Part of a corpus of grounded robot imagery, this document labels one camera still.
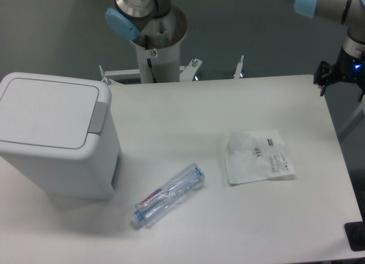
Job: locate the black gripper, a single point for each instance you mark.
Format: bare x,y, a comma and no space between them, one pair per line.
347,69

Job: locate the silver robot base joint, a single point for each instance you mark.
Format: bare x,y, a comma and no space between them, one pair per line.
128,18

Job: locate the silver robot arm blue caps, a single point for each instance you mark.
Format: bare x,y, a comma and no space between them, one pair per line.
349,13

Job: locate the white plastic trash can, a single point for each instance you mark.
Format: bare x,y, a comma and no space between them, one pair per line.
59,133

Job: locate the white table leg strut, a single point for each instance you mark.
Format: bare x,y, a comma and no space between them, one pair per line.
352,122

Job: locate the crumpled white plastic bag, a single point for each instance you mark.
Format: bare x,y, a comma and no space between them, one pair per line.
253,156

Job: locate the black clamp at table edge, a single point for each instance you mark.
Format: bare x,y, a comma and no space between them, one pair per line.
355,235

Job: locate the empty clear plastic bottle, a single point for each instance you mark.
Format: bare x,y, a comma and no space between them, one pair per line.
156,204

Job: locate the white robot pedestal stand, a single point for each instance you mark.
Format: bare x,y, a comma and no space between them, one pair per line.
157,49

